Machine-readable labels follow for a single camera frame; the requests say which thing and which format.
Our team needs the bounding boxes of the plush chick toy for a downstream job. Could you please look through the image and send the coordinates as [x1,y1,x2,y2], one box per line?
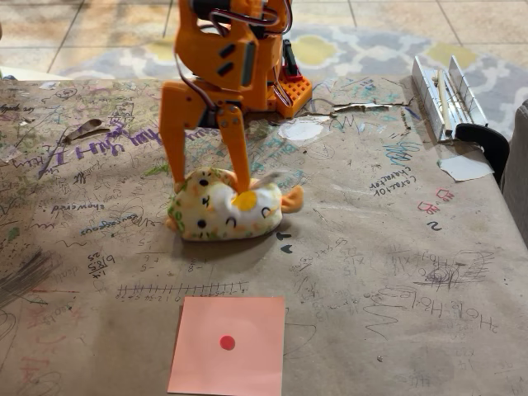
[167,167,305,243]

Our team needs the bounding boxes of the torn brown paper curl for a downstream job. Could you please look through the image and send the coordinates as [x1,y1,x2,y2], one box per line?
[61,118,111,144]

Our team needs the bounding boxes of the grey yellow patterned rug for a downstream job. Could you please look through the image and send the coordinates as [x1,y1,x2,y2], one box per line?
[57,23,528,144]

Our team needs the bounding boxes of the scribbled brown paper table cover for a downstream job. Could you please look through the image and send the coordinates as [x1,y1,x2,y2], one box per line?
[0,75,528,396]

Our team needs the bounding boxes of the aluminium miter box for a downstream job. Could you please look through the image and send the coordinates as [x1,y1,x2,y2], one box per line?
[411,54,489,144]

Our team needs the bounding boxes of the thin wooden dowel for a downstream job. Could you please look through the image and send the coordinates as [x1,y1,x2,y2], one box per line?
[436,68,453,134]

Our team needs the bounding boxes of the pink square paper sheet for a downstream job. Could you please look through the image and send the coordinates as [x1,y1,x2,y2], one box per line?
[167,295,286,396]

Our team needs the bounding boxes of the white tape piece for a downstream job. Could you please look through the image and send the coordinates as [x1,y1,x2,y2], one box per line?
[436,148,496,183]

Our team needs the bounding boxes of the grey upholstered chair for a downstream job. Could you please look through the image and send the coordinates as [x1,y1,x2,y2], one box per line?
[499,98,528,227]

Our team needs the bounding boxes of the red white black servo cable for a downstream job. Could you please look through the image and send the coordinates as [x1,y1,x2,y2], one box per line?
[207,0,291,39]

